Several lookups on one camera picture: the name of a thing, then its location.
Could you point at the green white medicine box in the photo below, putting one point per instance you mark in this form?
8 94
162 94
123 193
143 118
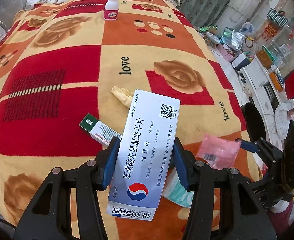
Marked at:
98 130

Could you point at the white pink pill bottle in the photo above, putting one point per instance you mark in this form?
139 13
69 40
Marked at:
111 10

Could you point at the black round trash bin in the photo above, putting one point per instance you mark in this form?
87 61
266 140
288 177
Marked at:
254 122

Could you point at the white tv cabinet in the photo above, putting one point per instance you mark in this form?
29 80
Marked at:
260 90

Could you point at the teal tissue pack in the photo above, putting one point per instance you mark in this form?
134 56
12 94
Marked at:
175 192

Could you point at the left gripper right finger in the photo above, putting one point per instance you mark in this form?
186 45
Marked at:
196 176

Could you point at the white lace covered appliance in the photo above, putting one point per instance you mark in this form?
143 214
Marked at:
236 13

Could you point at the yellow crumpled tissue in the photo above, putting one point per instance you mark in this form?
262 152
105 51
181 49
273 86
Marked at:
123 95

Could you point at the blue white medicine box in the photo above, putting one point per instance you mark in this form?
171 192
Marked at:
144 156

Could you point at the brown paper gift bag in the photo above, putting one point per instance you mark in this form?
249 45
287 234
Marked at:
264 58

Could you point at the pink plastic bag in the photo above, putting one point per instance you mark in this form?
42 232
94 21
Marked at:
218 153

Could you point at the striped tote bag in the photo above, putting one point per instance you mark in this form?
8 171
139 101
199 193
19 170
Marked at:
278 18

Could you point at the small wooden stool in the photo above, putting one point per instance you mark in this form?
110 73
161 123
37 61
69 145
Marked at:
211 39

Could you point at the swaddled baby doll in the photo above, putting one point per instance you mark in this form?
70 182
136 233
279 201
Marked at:
283 114

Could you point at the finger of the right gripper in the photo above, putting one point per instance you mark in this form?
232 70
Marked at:
272 157
247 145

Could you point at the patterned fleece blanket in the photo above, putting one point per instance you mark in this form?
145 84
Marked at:
59 62

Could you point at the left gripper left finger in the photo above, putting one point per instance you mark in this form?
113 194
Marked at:
94 175

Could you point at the silver foil bag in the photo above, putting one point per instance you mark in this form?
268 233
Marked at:
236 40

